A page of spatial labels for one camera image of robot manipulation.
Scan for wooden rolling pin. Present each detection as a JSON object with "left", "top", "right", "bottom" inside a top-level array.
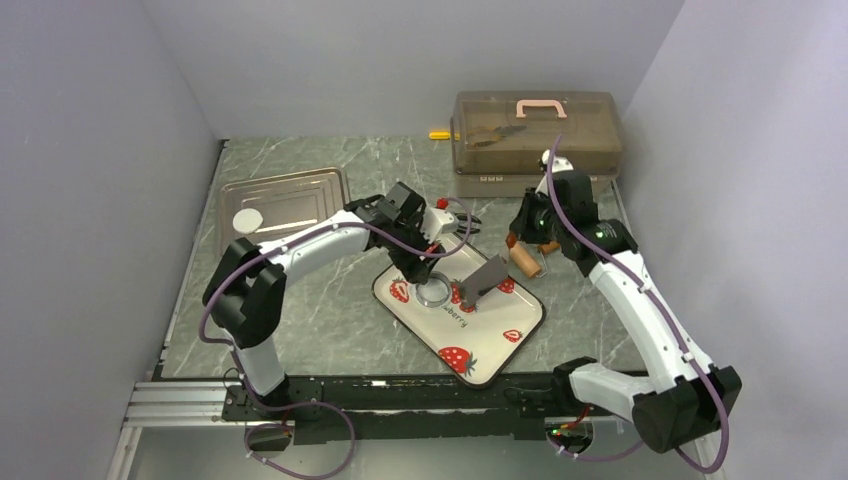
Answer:
[{"left": 506, "top": 241, "right": 560, "bottom": 279}]

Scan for spatula with wooden handle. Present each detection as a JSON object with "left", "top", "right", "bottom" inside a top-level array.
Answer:
[{"left": 458, "top": 233, "right": 517, "bottom": 308}]

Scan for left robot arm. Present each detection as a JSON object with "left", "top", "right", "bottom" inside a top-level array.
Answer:
[{"left": 201, "top": 182, "right": 460, "bottom": 420}]

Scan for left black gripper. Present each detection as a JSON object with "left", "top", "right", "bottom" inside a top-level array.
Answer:
[{"left": 387, "top": 215, "right": 445, "bottom": 285}]

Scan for round metal cutter ring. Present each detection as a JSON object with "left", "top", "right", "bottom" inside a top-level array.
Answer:
[{"left": 414, "top": 274, "right": 453, "bottom": 310}]

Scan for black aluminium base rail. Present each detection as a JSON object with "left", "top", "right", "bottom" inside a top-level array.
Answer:
[{"left": 124, "top": 372, "right": 614, "bottom": 452}]

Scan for brown translucent tool box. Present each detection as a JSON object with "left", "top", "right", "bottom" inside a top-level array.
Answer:
[{"left": 450, "top": 91, "right": 624, "bottom": 198}]

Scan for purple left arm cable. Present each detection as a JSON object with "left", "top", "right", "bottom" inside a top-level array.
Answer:
[{"left": 198, "top": 195, "right": 474, "bottom": 478}]

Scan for steel baking tray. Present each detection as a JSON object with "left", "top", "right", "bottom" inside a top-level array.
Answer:
[{"left": 217, "top": 167, "right": 350, "bottom": 253}]

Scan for flat round dough wrapper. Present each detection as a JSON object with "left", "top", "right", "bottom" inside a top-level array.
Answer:
[{"left": 231, "top": 208, "right": 264, "bottom": 235}]

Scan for strawberry pattern white tray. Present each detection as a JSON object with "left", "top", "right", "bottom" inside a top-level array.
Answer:
[{"left": 372, "top": 244, "right": 547, "bottom": 389}]

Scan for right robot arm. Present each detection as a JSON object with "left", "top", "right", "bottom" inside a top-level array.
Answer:
[{"left": 509, "top": 170, "right": 742, "bottom": 473}]

